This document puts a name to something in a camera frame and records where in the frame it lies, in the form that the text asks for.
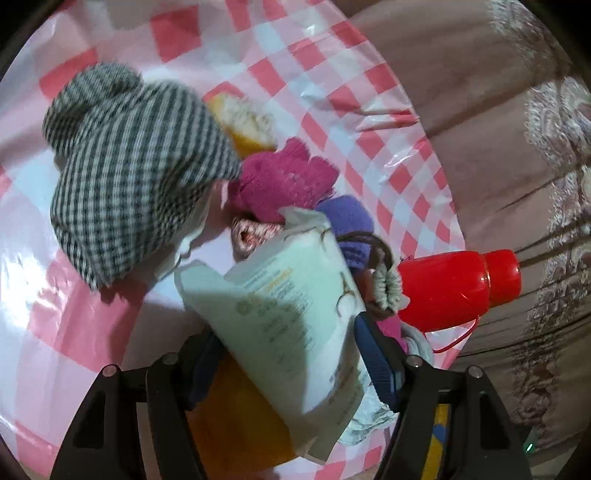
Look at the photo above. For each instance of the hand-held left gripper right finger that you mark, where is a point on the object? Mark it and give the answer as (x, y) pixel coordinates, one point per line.
(375, 360)

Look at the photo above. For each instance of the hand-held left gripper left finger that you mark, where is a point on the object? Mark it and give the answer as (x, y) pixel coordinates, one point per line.
(207, 369)

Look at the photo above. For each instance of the white plastic packet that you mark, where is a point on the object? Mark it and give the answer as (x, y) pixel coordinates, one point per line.
(286, 323)

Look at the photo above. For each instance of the yellow sponge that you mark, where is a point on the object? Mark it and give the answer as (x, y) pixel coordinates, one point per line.
(244, 122)

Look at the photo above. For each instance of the white lace cloth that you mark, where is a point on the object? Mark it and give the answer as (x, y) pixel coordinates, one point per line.
(369, 415)

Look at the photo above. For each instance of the orange cloth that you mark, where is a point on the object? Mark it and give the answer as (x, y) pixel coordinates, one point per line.
(240, 415)

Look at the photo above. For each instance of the grey knitted band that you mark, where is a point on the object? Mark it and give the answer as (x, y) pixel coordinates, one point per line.
(388, 288)

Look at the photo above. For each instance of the blue yellow toy object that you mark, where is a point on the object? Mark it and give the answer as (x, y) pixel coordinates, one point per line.
(438, 438)

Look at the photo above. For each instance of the red plastic bottle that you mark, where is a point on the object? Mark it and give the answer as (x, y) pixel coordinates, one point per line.
(448, 286)

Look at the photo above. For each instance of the pink white knitted cloth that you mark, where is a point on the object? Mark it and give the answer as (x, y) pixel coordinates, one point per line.
(249, 235)

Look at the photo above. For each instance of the purple knit glove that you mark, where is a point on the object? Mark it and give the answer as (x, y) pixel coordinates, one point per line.
(346, 221)

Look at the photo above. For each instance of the magenta knit glove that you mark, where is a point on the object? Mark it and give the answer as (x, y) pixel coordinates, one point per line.
(281, 180)

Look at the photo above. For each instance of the black white checked cap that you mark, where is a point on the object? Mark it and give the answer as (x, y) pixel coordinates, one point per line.
(134, 175)

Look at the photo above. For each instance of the brown patterned blanket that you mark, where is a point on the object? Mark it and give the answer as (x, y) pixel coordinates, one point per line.
(485, 115)

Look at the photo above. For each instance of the red white checkered tablecloth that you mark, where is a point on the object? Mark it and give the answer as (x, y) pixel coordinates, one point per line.
(323, 69)

